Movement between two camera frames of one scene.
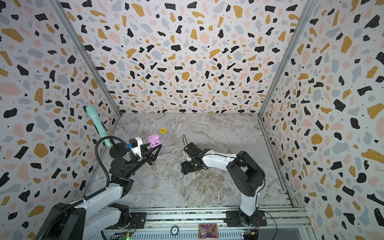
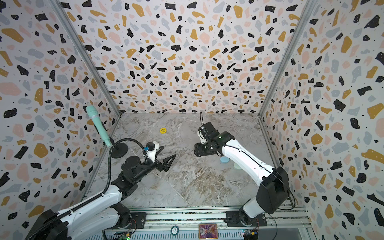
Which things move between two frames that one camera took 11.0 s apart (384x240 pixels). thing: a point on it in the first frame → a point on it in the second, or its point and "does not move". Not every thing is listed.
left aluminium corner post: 67,22 does not move
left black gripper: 147,157 → 165,166
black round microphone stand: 118,150 does not move
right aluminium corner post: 307,10 does not move
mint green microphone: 93,112 does not move
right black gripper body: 191,157 → 201,150
